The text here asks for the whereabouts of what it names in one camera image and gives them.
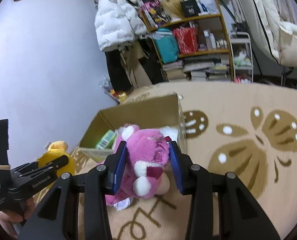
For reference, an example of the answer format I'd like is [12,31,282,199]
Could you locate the yellow plush toy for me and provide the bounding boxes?
[37,141,75,177]

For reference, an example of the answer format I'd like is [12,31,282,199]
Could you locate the pink strawberry bear plush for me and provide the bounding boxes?
[106,125,170,211]

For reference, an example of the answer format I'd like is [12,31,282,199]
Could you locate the blonde wig head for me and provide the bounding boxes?
[161,0,185,22]

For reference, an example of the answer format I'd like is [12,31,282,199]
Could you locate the green tissue pack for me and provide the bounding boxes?
[95,129,117,150]

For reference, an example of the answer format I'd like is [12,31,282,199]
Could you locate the white fluffy plush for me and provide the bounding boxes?
[116,124,179,141]

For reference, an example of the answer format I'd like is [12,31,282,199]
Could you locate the white small cart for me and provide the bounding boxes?
[229,31,254,83]

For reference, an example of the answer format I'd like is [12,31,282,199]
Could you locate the cardboard box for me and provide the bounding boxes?
[79,93,187,153]

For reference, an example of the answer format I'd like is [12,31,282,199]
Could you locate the teal bag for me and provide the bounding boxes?
[152,28,179,63]

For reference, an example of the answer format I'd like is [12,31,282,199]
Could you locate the cream quilted chair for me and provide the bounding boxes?
[231,0,297,68]

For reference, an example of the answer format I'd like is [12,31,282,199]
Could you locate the white puffer jacket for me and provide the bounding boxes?
[94,0,148,52]

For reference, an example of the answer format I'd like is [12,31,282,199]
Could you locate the red patterned bag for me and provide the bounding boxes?
[172,27,198,54]

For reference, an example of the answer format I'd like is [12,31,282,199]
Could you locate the clear bag of toys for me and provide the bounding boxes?
[99,76,127,103]

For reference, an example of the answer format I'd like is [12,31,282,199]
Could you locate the wooden bookshelf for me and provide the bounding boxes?
[140,0,233,82]

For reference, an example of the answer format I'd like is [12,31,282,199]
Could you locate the beige patterned rug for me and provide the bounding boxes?
[73,81,297,239]

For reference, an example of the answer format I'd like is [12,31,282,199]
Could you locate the black box with 40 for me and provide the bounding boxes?
[180,0,200,18]

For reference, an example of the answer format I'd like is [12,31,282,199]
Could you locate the left hand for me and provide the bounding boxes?
[0,197,36,239]

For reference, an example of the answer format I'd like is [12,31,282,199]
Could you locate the beige hanging coat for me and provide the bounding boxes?
[120,41,152,89]

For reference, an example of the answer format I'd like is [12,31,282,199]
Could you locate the stack of books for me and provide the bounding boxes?
[163,54,231,82]

